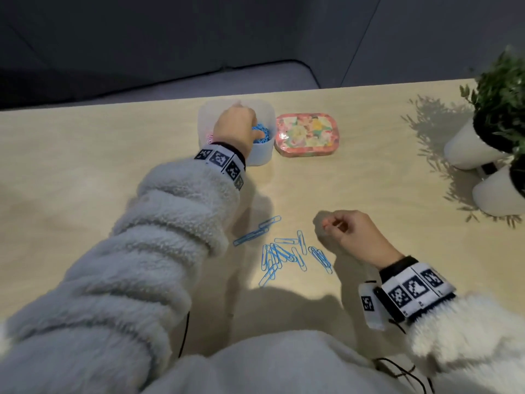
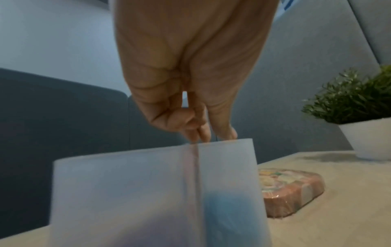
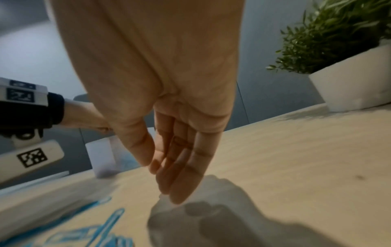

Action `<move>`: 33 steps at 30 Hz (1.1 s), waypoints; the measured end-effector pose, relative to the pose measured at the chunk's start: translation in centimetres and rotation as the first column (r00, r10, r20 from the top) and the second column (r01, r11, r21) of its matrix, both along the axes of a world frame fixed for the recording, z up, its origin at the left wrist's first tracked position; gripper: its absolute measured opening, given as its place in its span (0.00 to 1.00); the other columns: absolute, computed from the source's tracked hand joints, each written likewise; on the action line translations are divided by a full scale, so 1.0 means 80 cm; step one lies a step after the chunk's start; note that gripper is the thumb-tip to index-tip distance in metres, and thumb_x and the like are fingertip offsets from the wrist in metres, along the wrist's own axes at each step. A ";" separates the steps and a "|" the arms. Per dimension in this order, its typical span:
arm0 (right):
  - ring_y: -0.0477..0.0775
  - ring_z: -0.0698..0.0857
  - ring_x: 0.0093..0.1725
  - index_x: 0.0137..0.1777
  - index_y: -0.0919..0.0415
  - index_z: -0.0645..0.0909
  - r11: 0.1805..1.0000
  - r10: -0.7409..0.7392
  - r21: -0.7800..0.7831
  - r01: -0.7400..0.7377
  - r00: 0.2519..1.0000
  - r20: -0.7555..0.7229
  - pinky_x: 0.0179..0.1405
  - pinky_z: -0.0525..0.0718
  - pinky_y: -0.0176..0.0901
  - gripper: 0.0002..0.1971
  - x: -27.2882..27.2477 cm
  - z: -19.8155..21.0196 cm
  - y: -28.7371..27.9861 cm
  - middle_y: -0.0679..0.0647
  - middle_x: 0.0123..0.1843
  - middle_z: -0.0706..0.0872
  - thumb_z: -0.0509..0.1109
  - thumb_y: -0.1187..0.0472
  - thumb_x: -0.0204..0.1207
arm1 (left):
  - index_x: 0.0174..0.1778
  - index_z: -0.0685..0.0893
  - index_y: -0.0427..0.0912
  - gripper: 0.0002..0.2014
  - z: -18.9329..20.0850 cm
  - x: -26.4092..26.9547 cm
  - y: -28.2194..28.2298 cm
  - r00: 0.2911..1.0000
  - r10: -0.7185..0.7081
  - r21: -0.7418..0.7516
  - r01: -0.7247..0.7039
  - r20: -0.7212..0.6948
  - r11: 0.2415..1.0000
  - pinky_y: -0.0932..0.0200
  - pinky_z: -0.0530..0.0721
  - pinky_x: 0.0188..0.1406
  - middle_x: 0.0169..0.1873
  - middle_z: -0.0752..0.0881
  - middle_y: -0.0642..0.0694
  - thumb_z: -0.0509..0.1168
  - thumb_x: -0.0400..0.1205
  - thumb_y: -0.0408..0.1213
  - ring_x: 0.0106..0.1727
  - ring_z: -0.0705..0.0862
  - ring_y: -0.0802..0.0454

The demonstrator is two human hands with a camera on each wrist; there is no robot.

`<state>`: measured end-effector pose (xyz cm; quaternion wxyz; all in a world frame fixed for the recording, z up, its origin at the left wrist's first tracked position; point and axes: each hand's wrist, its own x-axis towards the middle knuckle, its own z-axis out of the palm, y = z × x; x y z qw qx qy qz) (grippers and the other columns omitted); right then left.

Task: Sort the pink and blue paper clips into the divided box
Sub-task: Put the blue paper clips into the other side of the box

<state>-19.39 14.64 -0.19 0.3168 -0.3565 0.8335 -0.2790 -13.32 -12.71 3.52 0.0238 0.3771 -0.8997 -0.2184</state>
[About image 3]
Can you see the person's left hand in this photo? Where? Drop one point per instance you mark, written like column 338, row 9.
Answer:
column 82, row 115

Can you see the person's right hand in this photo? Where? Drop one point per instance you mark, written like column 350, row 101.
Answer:
column 152, row 60

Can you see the translucent divided plastic box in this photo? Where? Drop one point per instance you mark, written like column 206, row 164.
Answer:
column 102, row 156

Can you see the cluster of blue paper clips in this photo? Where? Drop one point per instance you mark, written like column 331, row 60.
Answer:
column 100, row 229

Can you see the left wrist marker band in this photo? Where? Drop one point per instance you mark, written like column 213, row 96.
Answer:
column 30, row 113

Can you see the grey high-back sofa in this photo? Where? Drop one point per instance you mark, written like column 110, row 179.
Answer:
column 259, row 103

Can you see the green plant in white pot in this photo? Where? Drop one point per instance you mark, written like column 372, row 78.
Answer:
column 351, row 82

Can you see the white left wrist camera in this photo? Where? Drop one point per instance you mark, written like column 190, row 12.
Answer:
column 18, row 164

